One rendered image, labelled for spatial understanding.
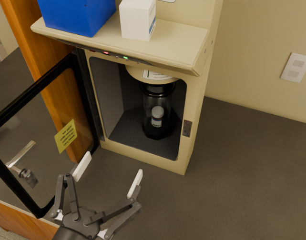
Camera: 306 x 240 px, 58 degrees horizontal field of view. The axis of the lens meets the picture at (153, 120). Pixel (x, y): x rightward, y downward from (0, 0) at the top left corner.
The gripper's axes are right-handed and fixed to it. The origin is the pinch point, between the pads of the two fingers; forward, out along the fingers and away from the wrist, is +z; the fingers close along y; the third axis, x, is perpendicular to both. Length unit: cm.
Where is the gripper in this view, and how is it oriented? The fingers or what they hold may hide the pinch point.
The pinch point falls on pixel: (112, 166)
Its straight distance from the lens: 67.0
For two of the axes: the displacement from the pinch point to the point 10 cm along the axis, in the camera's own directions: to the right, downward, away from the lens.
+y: -9.3, -2.8, 2.3
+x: 0.0, 6.3, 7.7
